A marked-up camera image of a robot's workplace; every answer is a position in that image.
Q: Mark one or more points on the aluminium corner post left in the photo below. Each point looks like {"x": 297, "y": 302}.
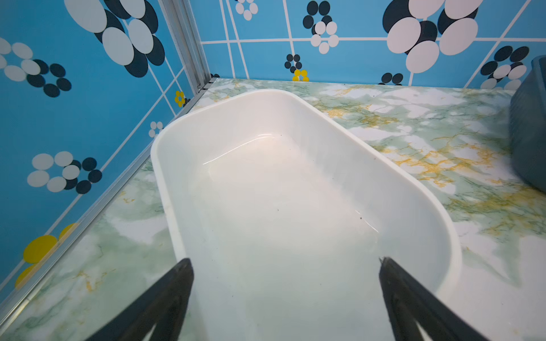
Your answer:
{"x": 184, "y": 31}

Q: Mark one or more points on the dark teal plastic bin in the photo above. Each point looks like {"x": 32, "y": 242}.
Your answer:
{"x": 527, "y": 127}

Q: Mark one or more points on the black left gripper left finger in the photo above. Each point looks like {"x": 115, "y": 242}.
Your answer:
{"x": 159, "y": 312}

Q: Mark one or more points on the white plastic bin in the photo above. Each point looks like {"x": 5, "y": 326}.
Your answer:
{"x": 285, "y": 216}

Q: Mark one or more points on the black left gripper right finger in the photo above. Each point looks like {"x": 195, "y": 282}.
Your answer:
{"x": 414, "y": 312}

